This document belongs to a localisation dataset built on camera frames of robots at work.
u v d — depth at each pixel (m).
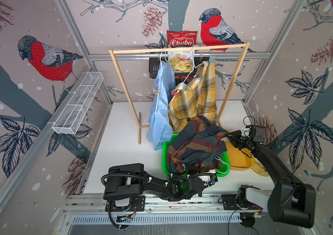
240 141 0.73
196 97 0.87
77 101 0.79
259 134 0.66
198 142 0.81
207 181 0.63
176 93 0.69
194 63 0.86
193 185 0.55
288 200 0.39
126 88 0.75
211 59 0.78
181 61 0.86
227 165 0.80
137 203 0.73
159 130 0.71
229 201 0.73
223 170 0.82
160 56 0.92
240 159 0.88
